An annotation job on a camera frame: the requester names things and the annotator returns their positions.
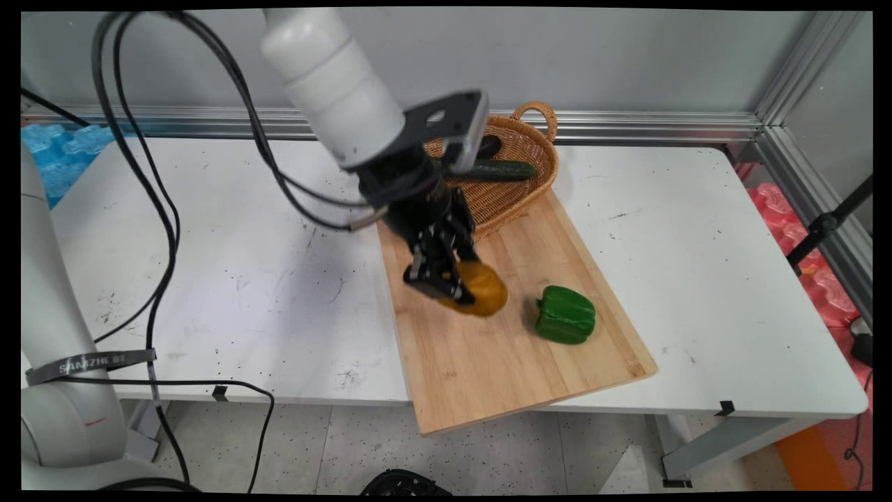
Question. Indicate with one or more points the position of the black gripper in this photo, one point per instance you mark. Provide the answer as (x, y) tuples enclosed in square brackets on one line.
[(404, 195)]

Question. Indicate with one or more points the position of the orange bell pepper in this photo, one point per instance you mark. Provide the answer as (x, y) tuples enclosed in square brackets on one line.
[(484, 293)]

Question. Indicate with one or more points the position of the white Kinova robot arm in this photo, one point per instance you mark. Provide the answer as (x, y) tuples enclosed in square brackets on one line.
[(334, 90)]

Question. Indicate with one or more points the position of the woven wicker basket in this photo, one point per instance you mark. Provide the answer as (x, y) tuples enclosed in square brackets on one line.
[(516, 195)]

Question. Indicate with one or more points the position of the dark green cucumber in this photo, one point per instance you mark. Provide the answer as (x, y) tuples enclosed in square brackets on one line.
[(505, 171)]

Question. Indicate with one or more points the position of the wooden cutting board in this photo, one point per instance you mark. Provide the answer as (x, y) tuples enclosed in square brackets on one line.
[(502, 362)]

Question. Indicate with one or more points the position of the green bell pepper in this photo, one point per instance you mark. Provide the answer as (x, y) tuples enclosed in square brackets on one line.
[(566, 315)]

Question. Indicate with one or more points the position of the black round floor object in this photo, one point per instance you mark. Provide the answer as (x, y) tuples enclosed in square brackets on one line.
[(404, 482)]

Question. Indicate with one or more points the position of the black tape piece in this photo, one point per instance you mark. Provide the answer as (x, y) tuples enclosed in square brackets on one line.
[(219, 394), (725, 408)]

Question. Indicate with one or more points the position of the grey table leg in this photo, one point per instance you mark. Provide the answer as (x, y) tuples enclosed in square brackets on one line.
[(143, 429), (732, 443)]

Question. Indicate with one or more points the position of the black tripod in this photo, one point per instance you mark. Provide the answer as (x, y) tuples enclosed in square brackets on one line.
[(826, 224)]

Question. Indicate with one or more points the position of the pink foam mat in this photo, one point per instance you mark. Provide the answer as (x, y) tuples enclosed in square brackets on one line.
[(829, 293)]

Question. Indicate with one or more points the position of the blue foam mat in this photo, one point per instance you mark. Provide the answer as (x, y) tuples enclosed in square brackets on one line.
[(59, 157)]

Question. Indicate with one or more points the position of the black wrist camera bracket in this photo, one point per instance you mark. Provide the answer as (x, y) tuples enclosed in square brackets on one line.
[(453, 115)]

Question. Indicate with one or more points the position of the aluminium back frame rail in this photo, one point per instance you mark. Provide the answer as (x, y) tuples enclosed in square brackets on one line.
[(627, 125)]

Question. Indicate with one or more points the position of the aluminium side frame rail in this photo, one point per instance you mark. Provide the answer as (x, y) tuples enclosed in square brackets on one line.
[(822, 209)]

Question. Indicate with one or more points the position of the aluminium corner frame post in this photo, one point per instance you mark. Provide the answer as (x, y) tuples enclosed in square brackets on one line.
[(801, 63)]

